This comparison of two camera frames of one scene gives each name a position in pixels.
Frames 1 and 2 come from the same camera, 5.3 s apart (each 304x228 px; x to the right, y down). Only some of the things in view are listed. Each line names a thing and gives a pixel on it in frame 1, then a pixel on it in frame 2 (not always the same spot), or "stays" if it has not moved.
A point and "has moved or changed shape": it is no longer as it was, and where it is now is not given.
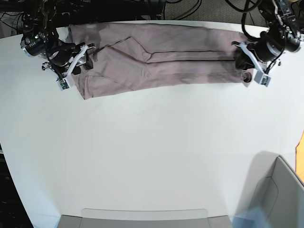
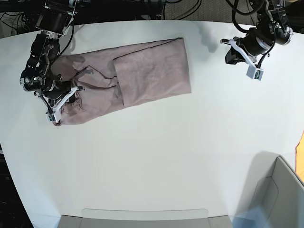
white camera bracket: (68, 81) -> (55, 116)
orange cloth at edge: (299, 159) stays
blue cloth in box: (255, 218) stays
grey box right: (272, 185) stays
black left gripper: (61, 53) -> (58, 89)
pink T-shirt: (134, 56) has moved or changed shape
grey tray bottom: (104, 218) stays
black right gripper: (269, 47) -> (255, 43)
